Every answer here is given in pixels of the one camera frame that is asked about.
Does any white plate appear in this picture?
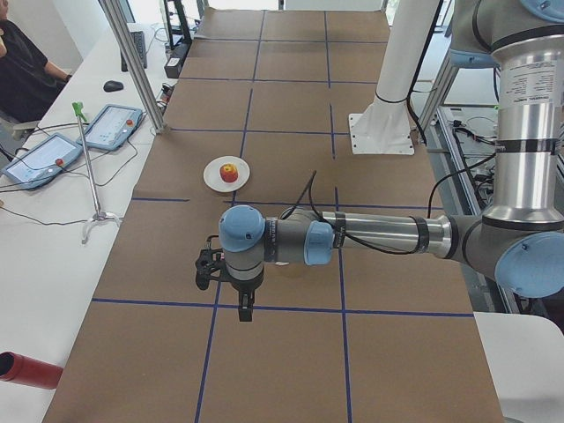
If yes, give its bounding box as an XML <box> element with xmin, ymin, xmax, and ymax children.
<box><xmin>204</xmin><ymin>156</ymin><xmax>250</xmax><ymax>193</ymax></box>

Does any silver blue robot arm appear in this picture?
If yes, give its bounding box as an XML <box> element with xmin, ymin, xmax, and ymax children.
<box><xmin>196</xmin><ymin>1</ymin><xmax>563</xmax><ymax>322</ymax></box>

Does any aluminium frame post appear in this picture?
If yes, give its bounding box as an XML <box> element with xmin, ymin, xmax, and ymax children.
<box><xmin>100</xmin><ymin>0</ymin><xmax>166</xmax><ymax>134</ymax></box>

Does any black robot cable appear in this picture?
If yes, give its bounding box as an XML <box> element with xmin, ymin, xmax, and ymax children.
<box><xmin>295</xmin><ymin>170</ymin><xmax>450</xmax><ymax>256</ymax></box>

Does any red yellow apple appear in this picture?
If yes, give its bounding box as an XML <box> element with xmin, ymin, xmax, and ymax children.
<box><xmin>219</xmin><ymin>163</ymin><xmax>239</xmax><ymax>183</ymax></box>

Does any red cylinder bottle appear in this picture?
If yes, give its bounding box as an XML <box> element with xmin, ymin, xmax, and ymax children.
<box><xmin>1</xmin><ymin>352</ymin><xmax>63</xmax><ymax>390</ymax></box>

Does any blue teach pendant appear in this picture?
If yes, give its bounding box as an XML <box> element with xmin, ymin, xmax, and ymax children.
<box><xmin>1</xmin><ymin>133</ymin><xmax>82</xmax><ymax>189</ymax></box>
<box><xmin>85</xmin><ymin>104</ymin><xmax>144</xmax><ymax>152</ymax></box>

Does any black computer mouse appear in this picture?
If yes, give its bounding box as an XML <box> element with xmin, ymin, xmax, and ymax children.
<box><xmin>103</xmin><ymin>80</ymin><xmax>124</xmax><ymax>93</ymax></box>

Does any green handled reacher grabber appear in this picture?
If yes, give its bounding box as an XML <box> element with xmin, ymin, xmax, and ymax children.
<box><xmin>71</xmin><ymin>102</ymin><xmax>122</xmax><ymax>245</ymax></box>

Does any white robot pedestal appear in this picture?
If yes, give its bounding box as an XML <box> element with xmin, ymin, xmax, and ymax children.
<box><xmin>349</xmin><ymin>0</ymin><xmax>442</xmax><ymax>155</ymax></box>

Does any black keyboard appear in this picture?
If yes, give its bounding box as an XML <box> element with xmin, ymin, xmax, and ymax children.
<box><xmin>121</xmin><ymin>31</ymin><xmax>147</xmax><ymax>72</ymax></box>

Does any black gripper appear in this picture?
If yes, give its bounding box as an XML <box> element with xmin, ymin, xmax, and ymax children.
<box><xmin>232</xmin><ymin>284</ymin><xmax>256</xmax><ymax>322</ymax></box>

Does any person in black shirt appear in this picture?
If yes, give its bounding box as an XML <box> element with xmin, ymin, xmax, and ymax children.
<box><xmin>0</xmin><ymin>1</ymin><xmax>71</xmax><ymax>122</ymax></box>

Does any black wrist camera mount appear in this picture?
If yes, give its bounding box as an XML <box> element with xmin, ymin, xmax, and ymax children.
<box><xmin>195</xmin><ymin>248</ymin><xmax>227</xmax><ymax>291</ymax></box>

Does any black power box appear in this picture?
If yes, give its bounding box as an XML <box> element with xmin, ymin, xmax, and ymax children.
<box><xmin>164</xmin><ymin>43</ymin><xmax>189</xmax><ymax>79</ymax></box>

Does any near blue teach pendant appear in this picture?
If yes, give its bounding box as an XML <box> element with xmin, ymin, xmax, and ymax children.
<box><xmin>1</xmin><ymin>133</ymin><xmax>82</xmax><ymax>189</ymax></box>

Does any far blue teach pendant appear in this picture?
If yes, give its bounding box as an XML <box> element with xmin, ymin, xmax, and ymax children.
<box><xmin>85</xmin><ymin>104</ymin><xmax>144</xmax><ymax>152</ymax></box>

